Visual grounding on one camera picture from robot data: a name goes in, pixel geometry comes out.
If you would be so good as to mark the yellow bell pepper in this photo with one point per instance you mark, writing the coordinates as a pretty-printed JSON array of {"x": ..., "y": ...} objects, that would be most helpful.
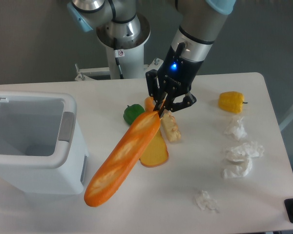
[{"x": 231, "y": 101}]

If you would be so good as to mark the long orange baguette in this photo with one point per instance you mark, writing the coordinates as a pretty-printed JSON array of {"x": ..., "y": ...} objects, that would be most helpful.
[{"x": 112, "y": 173}]

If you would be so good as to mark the green bell pepper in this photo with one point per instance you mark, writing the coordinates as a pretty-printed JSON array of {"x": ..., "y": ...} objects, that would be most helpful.
[{"x": 132, "y": 112}]

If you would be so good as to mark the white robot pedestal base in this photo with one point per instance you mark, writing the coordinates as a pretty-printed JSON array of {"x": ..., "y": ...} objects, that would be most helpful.
[{"x": 122, "y": 64}]

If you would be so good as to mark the crumpled white tissue middle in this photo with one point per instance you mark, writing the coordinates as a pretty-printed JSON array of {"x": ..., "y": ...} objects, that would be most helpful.
[{"x": 246, "y": 150}]

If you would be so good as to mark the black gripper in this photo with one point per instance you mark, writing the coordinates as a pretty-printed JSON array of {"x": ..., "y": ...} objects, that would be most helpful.
[{"x": 174, "y": 77}]

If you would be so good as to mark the yellow toast slice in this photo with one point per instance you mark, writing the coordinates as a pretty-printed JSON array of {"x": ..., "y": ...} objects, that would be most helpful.
[{"x": 156, "y": 152}]

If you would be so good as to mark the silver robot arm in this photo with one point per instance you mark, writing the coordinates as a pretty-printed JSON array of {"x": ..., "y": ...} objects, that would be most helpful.
[{"x": 124, "y": 32}]

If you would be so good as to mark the white trash can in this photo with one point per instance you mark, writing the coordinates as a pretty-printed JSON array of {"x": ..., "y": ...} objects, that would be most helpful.
[{"x": 42, "y": 149}]

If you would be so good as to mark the small beige pastry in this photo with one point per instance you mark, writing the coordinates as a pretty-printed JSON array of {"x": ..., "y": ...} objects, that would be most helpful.
[{"x": 170, "y": 127}]

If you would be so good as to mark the crumpled white tissue lower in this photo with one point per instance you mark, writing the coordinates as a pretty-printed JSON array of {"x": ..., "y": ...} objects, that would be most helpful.
[{"x": 238, "y": 170}]

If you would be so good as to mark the round knotted bread roll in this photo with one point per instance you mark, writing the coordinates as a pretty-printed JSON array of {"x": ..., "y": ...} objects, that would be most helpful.
[{"x": 149, "y": 104}]

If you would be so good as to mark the crumpled white tissue top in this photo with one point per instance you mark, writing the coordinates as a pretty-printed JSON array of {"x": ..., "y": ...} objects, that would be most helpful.
[{"x": 236, "y": 128}]

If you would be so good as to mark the small crumpled white tissue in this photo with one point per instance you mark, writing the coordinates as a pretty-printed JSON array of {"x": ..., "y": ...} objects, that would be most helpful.
[{"x": 205, "y": 202}]

